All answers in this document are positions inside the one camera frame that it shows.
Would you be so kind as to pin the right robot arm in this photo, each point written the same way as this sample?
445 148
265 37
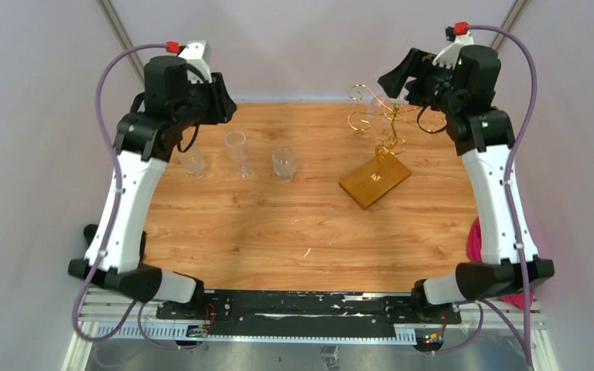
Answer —
484 139

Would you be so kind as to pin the gold wire glass rack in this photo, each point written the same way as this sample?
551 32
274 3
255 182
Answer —
375 178

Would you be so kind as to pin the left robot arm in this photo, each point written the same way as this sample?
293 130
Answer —
180 92

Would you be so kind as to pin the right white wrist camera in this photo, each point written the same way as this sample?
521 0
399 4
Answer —
458 36

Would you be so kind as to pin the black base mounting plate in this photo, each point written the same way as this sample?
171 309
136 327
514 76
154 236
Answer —
307 314

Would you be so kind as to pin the clear wine glass back top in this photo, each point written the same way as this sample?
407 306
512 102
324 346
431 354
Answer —
379 109

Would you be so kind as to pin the clear ribbed wine glass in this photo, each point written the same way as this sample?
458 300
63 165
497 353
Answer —
193 162

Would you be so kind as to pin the pink cloth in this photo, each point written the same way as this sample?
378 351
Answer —
473 252

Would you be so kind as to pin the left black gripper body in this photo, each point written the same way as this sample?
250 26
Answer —
200 103

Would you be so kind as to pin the aluminium frame rail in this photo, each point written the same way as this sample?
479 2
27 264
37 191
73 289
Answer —
131 337

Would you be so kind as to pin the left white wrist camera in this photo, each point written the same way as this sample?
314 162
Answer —
196 53

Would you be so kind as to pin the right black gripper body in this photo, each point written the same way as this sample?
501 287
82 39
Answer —
429 78

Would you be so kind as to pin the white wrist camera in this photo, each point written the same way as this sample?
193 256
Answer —
458 36
196 53

